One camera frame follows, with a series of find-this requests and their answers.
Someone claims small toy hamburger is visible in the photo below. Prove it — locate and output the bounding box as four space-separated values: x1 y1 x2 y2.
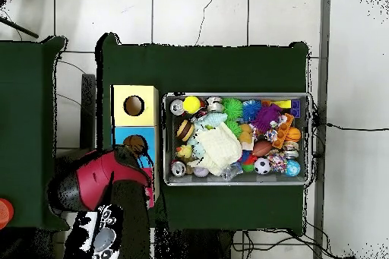
176 119 195 144

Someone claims yellow plush duck toy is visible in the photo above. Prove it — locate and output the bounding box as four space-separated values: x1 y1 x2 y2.
176 143 195 164

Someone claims cream knitted cloth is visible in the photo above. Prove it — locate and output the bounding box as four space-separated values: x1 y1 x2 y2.
194 122 243 177

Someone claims purple spiky ball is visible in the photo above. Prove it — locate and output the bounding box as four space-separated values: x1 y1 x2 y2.
252 103 284 134

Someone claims wooden box with three holes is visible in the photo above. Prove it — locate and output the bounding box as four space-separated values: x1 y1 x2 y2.
111 84 161 208

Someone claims clear shallow mesh bin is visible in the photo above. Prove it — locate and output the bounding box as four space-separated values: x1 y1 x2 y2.
162 93 315 187

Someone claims light teal cloth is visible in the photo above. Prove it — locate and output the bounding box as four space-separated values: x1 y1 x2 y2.
195 112 229 132

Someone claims yellow tennis ball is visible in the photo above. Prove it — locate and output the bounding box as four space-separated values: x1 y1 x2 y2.
183 96 202 115

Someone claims silver can with pull tab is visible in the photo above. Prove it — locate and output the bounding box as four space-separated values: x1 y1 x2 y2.
169 99 185 117

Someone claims crushed silver can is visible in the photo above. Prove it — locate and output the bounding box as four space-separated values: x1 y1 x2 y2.
206 96 225 113

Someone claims green spiky ball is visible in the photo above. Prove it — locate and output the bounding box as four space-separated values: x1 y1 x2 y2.
223 97 244 119

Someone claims red soda can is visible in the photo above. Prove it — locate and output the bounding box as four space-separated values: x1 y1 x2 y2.
170 161 188 178

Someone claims small soccer ball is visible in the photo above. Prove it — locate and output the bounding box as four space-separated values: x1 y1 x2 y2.
254 157 273 175

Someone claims small orange basketball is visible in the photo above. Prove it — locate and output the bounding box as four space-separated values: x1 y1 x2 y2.
285 125 303 143

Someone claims black side stand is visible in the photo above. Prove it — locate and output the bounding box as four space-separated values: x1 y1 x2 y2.
54 73 98 156

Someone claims dark green side table cloth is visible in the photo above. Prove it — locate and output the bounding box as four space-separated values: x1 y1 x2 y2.
0 36 68 229

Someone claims red disc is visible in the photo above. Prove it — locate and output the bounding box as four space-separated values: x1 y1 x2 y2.
0 197 15 229

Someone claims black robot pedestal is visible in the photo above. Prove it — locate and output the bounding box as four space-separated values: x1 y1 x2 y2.
154 228 244 259

